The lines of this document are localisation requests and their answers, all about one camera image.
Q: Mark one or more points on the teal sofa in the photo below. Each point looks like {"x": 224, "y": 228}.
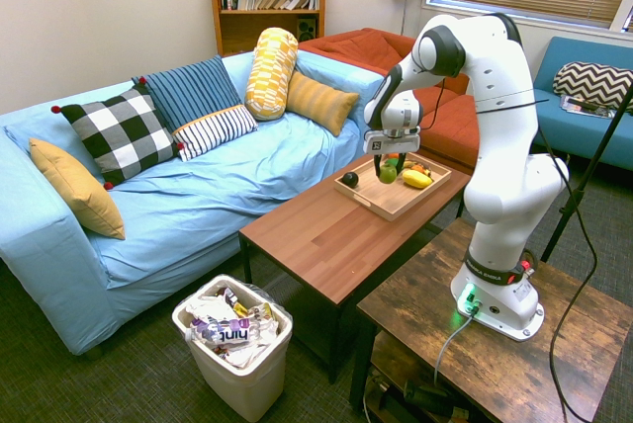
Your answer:
{"x": 583, "y": 136}

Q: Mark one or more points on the black white checkered pillow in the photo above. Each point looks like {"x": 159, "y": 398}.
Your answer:
{"x": 121, "y": 134}

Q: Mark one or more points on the black tool on shelf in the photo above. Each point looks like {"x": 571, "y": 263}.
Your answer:
{"x": 427, "y": 396}

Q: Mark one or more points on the yellow mango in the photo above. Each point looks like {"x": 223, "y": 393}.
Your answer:
{"x": 417, "y": 179}

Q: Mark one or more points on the wooden coffee table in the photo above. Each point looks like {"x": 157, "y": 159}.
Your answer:
{"x": 321, "y": 245}

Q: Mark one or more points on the black speaker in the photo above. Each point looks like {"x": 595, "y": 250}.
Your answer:
{"x": 306, "y": 28}

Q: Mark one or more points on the small orange brown fruit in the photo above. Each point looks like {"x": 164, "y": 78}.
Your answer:
{"x": 419, "y": 167}

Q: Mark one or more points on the wooden tray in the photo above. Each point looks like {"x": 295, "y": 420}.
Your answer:
{"x": 390, "y": 203}

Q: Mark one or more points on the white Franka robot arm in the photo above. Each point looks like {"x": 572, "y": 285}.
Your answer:
{"x": 499, "y": 97}

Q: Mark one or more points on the light blue sofa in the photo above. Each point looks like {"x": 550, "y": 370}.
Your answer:
{"x": 222, "y": 181}

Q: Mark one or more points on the black white chevron pillow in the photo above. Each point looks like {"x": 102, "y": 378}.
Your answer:
{"x": 593, "y": 83}

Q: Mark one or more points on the magazine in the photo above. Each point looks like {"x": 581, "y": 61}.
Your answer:
{"x": 586, "y": 107}

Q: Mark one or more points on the wooden bookshelf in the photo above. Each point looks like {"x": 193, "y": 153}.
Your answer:
{"x": 267, "y": 23}

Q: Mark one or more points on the rustic wooden robot table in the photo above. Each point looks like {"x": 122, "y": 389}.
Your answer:
{"x": 494, "y": 373}

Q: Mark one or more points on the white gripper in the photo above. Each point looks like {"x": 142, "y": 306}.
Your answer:
{"x": 390, "y": 142}

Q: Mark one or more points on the mustard striped pillow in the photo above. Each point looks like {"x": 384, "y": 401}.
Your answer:
{"x": 321, "y": 106}

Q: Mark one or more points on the red emergency stop button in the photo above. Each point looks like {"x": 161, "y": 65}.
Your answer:
{"x": 527, "y": 265}

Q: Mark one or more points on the white navy striped pillow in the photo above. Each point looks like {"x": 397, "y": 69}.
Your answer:
{"x": 215, "y": 130}

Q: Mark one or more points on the green apple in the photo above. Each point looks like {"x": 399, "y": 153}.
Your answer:
{"x": 388, "y": 174}

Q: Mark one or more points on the orange sofa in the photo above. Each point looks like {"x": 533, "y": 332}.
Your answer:
{"x": 395, "y": 59}

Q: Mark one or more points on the black camera stand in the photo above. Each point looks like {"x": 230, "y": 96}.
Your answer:
{"x": 588, "y": 171}

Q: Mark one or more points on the yellow patterned bolster pillow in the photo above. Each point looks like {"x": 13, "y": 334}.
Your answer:
{"x": 271, "y": 73}

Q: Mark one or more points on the plain mustard pillow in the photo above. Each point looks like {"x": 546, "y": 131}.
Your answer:
{"x": 76, "y": 190}

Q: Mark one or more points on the blue striped pillow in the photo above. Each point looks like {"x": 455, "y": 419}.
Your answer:
{"x": 190, "y": 91}

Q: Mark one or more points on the dark avocado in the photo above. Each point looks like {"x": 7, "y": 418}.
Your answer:
{"x": 350, "y": 179}

